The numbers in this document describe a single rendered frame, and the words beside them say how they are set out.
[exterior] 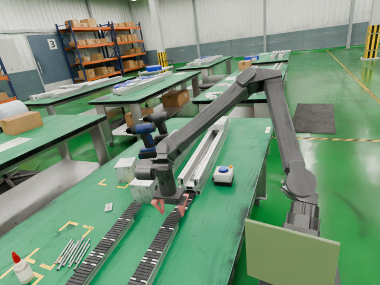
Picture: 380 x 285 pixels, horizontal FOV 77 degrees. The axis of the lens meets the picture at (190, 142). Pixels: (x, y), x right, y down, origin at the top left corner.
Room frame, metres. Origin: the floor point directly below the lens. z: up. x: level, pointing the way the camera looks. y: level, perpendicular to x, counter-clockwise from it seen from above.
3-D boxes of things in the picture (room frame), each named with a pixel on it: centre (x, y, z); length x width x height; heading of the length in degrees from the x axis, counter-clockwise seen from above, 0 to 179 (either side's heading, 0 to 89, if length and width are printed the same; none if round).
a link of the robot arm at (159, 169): (0.71, 0.10, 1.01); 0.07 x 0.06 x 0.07; 73
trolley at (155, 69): (6.28, 0.56, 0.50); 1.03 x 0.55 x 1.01; 159
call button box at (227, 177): (0.95, -0.13, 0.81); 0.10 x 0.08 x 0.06; 69
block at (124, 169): (1.11, 0.33, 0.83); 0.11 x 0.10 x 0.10; 84
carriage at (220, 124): (1.49, -0.20, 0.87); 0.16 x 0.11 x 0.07; 159
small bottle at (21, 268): (0.55, 0.57, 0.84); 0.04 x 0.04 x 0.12
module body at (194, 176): (1.26, -0.11, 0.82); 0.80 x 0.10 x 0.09; 159
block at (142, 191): (0.90, 0.21, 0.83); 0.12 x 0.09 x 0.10; 69
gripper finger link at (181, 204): (0.70, 0.07, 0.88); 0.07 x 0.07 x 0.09; 70
